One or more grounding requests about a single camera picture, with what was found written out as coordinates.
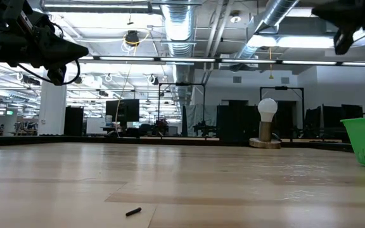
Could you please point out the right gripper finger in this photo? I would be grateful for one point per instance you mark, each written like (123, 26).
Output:
(344, 6)
(344, 20)

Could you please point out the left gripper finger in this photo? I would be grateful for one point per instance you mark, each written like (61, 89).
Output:
(55, 58)
(59, 42)

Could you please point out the white pillar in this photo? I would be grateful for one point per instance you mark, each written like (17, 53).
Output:
(52, 104)

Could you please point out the black cabinet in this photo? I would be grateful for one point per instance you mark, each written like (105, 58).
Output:
(73, 122)

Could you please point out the long ceiling light strip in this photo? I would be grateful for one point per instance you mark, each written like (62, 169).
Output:
(125, 58)

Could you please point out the white bulb on wooden base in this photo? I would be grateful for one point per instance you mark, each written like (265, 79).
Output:
(267, 109)

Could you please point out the dark partition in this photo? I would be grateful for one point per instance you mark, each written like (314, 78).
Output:
(236, 123)

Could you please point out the gray curtain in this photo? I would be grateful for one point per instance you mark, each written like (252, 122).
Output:
(201, 117)

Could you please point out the small black stick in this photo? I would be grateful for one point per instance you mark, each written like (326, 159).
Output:
(133, 211)

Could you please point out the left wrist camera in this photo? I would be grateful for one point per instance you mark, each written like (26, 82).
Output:
(57, 76)

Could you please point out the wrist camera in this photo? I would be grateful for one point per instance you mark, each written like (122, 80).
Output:
(57, 76)
(342, 42)

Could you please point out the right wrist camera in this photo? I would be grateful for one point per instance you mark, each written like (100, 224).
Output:
(342, 42)

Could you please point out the smooth silver ceiling duct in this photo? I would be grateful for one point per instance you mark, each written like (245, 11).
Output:
(277, 12)

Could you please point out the black aluminium table frame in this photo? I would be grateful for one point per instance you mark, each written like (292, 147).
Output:
(74, 140)

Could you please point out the black frame stand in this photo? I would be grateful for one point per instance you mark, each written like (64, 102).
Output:
(182, 84)
(280, 87)

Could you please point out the ribbed silver ceiling duct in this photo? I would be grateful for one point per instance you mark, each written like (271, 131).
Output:
(179, 22)

